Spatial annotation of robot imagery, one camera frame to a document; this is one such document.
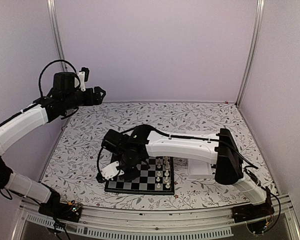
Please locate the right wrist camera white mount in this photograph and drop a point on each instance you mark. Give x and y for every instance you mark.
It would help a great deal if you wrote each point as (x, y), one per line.
(109, 172)

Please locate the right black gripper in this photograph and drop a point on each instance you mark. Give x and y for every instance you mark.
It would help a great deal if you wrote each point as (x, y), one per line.
(134, 174)

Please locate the aluminium frame post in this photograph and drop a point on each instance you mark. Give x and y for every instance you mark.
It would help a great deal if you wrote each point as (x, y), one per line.
(51, 7)
(260, 5)

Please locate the floral patterned table mat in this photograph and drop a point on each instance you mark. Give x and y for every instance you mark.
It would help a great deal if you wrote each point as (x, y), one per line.
(72, 170)

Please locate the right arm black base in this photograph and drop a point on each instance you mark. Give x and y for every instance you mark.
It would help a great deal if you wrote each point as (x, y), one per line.
(256, 217)

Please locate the left aluminium frame post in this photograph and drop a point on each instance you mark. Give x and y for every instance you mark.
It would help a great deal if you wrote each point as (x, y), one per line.
(51, 7)

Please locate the white plastic divided tray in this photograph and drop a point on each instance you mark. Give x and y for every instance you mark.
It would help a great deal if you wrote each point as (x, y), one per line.
(200, 172)

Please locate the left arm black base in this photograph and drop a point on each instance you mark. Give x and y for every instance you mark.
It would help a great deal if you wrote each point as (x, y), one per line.
(69, 211)

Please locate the front aluminium rail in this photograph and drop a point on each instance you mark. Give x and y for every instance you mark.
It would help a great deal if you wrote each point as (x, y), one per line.
(214, 223)

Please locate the right aluminium frame post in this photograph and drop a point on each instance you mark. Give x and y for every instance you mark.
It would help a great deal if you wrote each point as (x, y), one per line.
(260, 5)

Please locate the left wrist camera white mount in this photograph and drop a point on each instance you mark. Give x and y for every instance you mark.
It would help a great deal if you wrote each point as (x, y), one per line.
(83, 76)

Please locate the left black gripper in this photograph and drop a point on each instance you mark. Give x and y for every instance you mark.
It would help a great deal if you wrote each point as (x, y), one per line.
(98, 99)

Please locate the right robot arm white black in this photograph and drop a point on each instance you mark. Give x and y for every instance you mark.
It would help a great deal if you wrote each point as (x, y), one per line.
(141, 142)

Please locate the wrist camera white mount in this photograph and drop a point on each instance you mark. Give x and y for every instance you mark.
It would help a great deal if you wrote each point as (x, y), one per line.
(83, 76)
(109, 172)

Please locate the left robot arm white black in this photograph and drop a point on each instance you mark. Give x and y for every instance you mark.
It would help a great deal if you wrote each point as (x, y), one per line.
(68, 93)

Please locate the black and grey chessboard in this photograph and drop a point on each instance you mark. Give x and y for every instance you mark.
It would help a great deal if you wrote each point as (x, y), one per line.
(143, 185)

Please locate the white chess pieces row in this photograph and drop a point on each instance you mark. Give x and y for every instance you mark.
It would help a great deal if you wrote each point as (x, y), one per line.
(163, 174)

